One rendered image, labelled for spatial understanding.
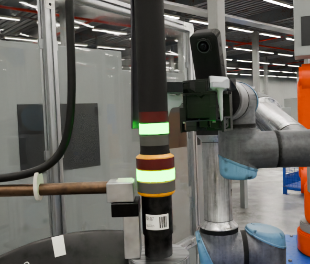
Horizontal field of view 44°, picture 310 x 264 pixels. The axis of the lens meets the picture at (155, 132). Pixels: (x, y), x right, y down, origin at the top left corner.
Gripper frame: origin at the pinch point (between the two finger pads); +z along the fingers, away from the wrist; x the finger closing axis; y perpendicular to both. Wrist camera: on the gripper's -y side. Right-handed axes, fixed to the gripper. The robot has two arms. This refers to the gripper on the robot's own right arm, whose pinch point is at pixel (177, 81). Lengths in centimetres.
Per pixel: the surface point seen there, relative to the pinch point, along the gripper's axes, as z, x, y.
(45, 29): -45, 62, -23
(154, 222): 9.5, -0.5, 16.0
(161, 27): 8.4, -1.8, -5.3
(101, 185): 11.0, 5.2, 11.9
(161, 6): 8.3, -1.8, -7.5
